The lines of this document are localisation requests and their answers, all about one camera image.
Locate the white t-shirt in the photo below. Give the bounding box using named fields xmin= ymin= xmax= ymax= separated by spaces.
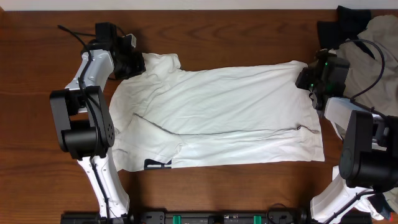
xmin=109 ymin=54 xmax=325 ymax=172

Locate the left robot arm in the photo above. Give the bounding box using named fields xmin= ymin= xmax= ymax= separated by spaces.
xmin=50 ymin=34 xmax=145 ymax=223

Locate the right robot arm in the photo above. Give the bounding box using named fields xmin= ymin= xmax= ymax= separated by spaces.
xmin=295 ymin=49 xmax=397 ymax=223

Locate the grey-beige garment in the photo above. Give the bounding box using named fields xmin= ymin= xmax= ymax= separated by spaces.
xmin=336 ymin=15 xmax=397 ymax=116

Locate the black garment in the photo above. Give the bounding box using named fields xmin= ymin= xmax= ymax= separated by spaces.
xmin=317 ymin=6 xmax=372 ymax=50

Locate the white garment at right edge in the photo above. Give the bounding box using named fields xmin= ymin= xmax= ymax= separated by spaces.
xmin=332 ymin=122 xmax=385 ymax=221

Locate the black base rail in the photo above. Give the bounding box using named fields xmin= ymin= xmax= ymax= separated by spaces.
xmin=60 ymin=211 xmax=373 ymax=224

